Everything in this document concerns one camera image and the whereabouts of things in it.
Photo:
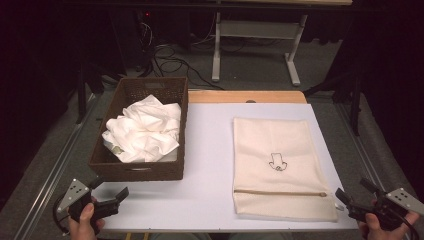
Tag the person's right hand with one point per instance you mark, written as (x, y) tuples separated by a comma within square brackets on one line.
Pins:
[(376, 233)]

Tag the brown woven basket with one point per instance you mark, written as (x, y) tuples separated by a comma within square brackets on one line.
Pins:
[(140, 173)]

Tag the white cloth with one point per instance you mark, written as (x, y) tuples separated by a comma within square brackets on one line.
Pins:
[(146, 133)]

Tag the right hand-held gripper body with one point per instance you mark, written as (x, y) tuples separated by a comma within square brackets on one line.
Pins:
[(390, 208)]

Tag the aluminium floor rail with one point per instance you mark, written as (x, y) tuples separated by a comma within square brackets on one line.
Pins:
[(368, 163), (46, 190)]

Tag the black metal stand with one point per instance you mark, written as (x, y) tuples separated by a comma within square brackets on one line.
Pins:
[(356, 106)]

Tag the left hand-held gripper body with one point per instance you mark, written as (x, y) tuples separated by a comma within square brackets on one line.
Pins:
[(75, 196)]

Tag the white table cover sheet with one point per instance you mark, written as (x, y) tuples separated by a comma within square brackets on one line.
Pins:
[(206, 150)]

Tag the cream mesh laundry bag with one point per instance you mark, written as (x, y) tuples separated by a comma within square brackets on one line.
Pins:
[(266, 140)]

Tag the person's left hand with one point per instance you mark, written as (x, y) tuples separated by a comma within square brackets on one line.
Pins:
[(83, 228)]

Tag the white metal frame desk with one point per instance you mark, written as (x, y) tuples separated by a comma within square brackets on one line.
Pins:
[(256, 30)]

